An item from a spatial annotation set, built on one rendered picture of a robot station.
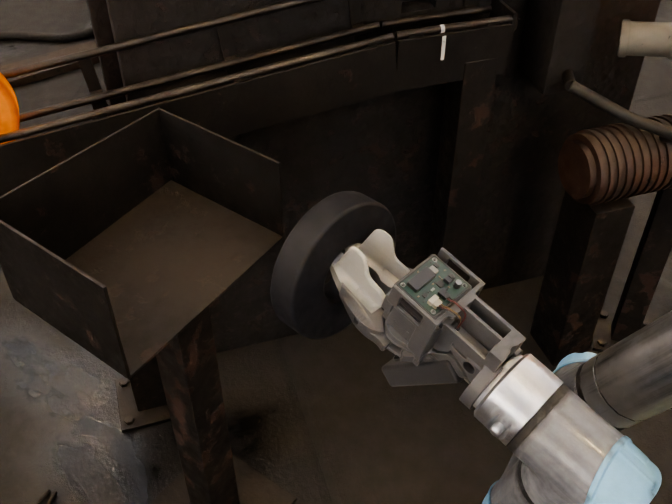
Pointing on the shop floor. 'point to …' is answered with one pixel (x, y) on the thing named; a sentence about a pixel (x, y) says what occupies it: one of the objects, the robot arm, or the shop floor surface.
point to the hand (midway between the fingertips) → (336, 252)
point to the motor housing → (594, 227)
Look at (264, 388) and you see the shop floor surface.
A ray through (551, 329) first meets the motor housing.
